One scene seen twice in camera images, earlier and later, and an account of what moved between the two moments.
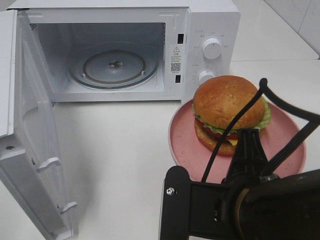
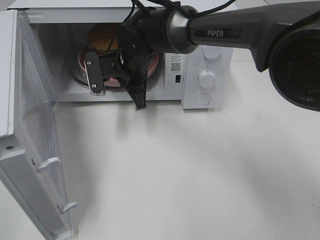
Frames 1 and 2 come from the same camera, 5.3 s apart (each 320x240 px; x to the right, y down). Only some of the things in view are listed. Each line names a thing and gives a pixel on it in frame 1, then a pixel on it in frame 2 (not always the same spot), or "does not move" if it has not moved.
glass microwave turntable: x=114 y=65 -> x=79 y=75
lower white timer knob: x=205 y=75 does not move
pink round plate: x=191 y=154 -> x=113 y=82
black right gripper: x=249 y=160 -> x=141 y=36
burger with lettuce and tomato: x=217 y=104 -> x=104 y=39
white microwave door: x=27 y=140 does not move
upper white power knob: x=211 y=48 does not move
